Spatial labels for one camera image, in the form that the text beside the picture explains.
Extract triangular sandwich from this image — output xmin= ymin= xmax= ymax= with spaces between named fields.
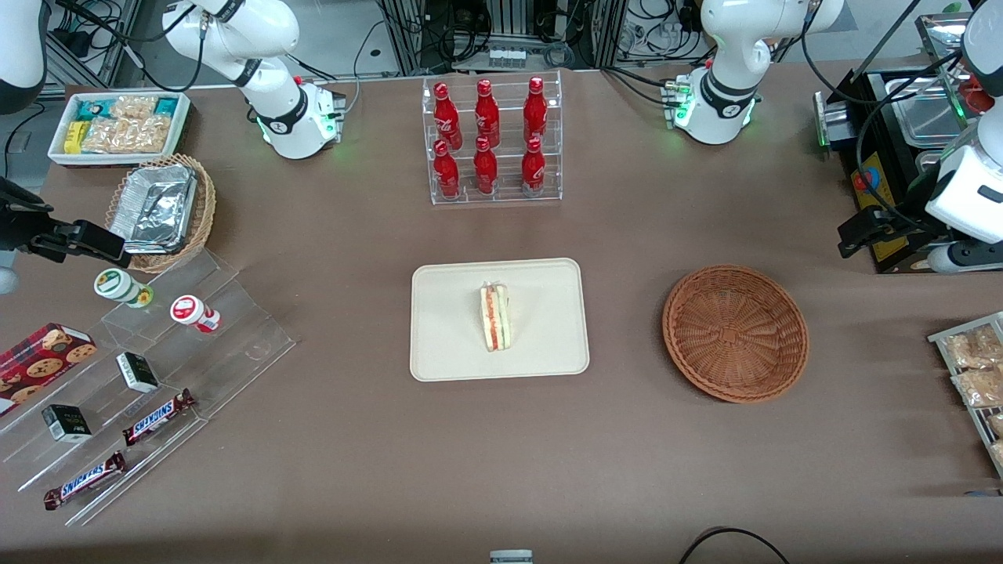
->
xmin=479 ymin=281 xmax=511 ymax=353

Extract red lid yoghurt cup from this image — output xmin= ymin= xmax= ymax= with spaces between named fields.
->
xmin=170 ymin=295 xmax=223 ymax=334

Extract small clear peanut bag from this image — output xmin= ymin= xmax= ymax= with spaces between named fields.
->
xmin=110 ymin=95 xmax=158 ymax=121

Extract black control box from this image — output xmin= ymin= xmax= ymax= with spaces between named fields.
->
xmin=837 ymin=67 xmax=953 ymax=275

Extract red cola bottle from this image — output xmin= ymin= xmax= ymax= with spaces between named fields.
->
xmin=473 ymin=79 xmax=502 ymax=149
xmin=473 ymin=137 xmax=499 ymax=196
xmin=520 ymin=138 xmax=547 ymax=197
xmin=523 ymin=76 xmax=549 ymax=145
xmin=433 ymin=82 xmax=464 ymax=150
xmin=433 ymin=140 xmax=462 ymax=200

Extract snickers chocolate bar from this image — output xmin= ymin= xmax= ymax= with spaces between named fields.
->
xmin=121 ymin=388 xmax=197 ymax=447
xmin=42 ymin=450 xmax=127 ymax=512

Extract metal wire tray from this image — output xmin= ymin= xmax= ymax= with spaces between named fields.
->
xmin=928 ymin=311 xmax=1003 ymax=479

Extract small black box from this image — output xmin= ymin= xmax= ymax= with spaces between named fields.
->
xmin=115 ymin=352 xmax=160 ymax=394
xmin=41 ymin=403 xmax=93 ymax=444

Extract white snack bin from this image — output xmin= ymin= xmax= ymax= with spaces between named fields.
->
xmin=48 ymin=91 xmax=192 ymax=168

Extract large clear peanut bag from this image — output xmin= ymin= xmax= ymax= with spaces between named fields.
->
xmin=81 ymin=115 xmax=172 ymax=155

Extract stacked aluminium foil containers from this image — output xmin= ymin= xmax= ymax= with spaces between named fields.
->
xmin=109 ymin=164 xmax=197 ymax=255

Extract green lid yoghurt cup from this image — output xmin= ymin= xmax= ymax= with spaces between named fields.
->
xmin=93 ymin=268 xmax=154 ymax=309

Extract clear acrylic bottle rack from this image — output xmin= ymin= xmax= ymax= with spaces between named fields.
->
xmin=422 ymin=70 xmax=564 ymax=207

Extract clear acrylic step display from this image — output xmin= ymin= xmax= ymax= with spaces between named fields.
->
xmin=0 ymin=248 xmax=298 ymax=528

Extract light wicker basket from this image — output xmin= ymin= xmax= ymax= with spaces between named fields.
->
xmin=105 ymin=154 xmax=217 ymax=274

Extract brown wicker basket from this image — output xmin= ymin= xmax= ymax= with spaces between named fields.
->
xmin=661 ymin=265 xmax=810 ymax=405

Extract red tartan cookie box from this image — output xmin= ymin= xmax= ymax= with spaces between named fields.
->
xmin=0 ymin=322 xmax=98 ymax=417

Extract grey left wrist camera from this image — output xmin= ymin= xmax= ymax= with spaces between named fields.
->
xmin=928 ymin=240 xmax=1003 ymax=276

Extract beige plastic tray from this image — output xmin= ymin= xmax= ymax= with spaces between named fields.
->
xmin=410 ymin=258 xmax=591 ymax=383

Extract steel pan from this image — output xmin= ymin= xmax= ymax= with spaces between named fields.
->
xmin=914 ymin=11 xmax=978 ymax=60
xmin=884 ymin=72 xmax=972 ymax=146

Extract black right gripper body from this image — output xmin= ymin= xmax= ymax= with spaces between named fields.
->
xmin=0 ymin=177 xmax=54 ymax=252

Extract black cable loop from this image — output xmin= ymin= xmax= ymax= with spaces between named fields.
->
xmin=677 ymin=526 xmax=792 ymax=564

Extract silver box with green light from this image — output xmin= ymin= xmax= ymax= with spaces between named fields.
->
xmin=813 ymin=92 xmax=856 ymax=149

